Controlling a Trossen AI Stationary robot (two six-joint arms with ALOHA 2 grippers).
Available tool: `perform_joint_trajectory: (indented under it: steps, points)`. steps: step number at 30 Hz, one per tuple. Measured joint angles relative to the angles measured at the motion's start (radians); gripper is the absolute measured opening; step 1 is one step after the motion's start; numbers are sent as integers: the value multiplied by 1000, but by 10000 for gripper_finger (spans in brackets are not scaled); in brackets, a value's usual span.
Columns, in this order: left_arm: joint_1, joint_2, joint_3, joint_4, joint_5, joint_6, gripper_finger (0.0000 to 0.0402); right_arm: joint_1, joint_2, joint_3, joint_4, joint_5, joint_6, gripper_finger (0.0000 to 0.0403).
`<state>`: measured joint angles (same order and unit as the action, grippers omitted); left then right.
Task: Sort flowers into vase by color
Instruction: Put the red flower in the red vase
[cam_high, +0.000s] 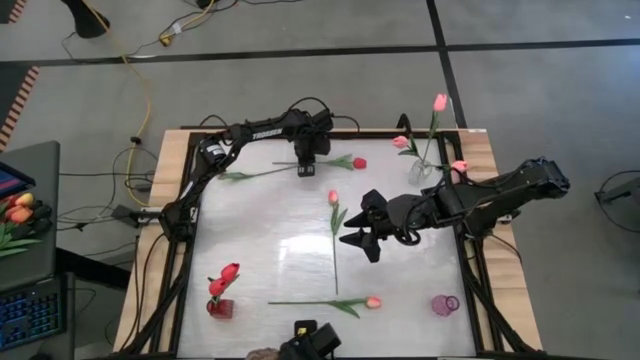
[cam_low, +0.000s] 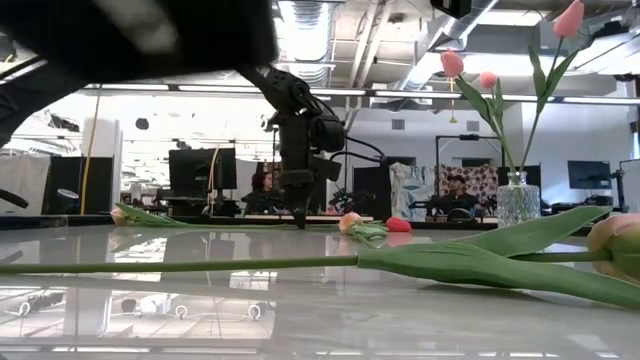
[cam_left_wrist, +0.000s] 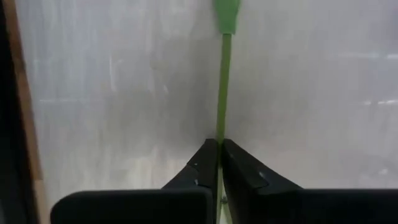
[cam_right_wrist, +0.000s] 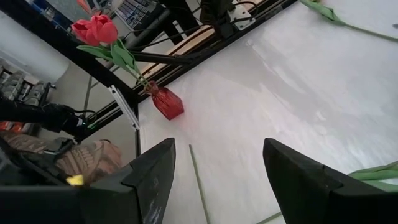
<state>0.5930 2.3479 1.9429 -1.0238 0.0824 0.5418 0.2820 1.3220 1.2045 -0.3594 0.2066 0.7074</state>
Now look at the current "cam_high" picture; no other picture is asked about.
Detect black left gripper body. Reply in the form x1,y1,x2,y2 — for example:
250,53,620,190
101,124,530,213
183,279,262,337
293,110,334,167

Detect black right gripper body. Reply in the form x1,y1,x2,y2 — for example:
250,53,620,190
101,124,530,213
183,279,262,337
363,188,439,264

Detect orange pink artificial tulip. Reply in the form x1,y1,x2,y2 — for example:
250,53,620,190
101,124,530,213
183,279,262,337
218,164,301,182
327,189,350,295
267,294,383,319

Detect red artificial tulip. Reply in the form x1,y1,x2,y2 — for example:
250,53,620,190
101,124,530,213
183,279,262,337
272,153,368,174
208,277,229,309
219,262,241,306

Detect light pink artificial tulip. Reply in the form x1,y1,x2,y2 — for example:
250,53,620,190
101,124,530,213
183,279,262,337
429,159,469,176
392,134,424,169
422,93,449,171

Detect clear glass vase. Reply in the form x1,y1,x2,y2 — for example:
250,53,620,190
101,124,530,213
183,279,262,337
405,158,434,187

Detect purple glass vase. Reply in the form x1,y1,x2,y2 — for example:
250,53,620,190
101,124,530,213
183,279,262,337
431,294,460,318

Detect red glass vase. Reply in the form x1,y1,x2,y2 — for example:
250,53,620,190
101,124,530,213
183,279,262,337
206,298,235,320

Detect white glossy work sheet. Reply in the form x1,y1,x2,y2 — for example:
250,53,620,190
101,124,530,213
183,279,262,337
175,137,477,359

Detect black handheld device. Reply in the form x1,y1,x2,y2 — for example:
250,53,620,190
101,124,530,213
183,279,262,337
279,319,343,360

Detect person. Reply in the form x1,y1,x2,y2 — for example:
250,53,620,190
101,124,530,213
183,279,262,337
244,347,281,360

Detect black floor stand foot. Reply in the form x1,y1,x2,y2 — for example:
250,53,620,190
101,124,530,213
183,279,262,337
593,174,640,205

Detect black stand base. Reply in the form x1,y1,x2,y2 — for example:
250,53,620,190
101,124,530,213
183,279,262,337
60,0,112,40

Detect dark grey side desk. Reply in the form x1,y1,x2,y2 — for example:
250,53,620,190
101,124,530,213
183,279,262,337
0,140,76,360

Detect dark laptop screen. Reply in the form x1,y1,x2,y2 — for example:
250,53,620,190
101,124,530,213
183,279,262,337
0,160,37,200

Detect black mat with orange stripes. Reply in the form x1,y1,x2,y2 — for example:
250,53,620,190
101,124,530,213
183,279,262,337
0,64,41,152
0,0,29,25

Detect black backlit keyboard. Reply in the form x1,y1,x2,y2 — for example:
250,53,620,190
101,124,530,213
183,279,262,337
0,278,65,351

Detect black metal table frame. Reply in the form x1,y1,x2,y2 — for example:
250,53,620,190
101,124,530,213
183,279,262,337
117,128,539,360

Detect yellow hanging cable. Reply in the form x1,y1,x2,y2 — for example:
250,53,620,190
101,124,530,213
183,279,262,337
81,0,153,201

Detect yellow cable with plug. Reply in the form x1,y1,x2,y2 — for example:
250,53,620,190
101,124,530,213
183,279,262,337
158,0,222,49

